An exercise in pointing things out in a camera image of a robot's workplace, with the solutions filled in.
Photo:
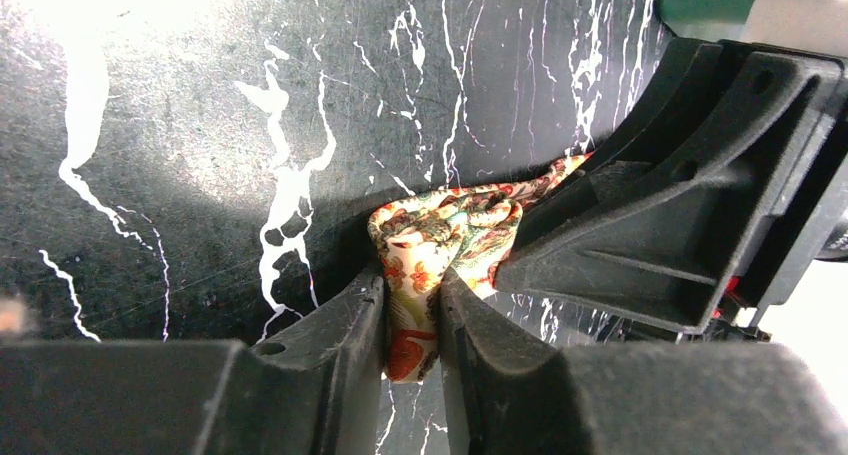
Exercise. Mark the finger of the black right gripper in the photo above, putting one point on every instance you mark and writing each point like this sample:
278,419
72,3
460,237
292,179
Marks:
727,179

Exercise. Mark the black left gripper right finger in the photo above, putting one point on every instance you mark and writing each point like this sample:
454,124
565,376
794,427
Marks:
508,392

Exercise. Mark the cream flamingo paisley tie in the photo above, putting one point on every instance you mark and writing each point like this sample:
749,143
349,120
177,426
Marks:
470,230

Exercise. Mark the green compartment tray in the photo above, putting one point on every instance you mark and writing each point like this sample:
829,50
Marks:
709,20

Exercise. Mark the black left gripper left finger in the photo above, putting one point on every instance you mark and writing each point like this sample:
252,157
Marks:
313,388

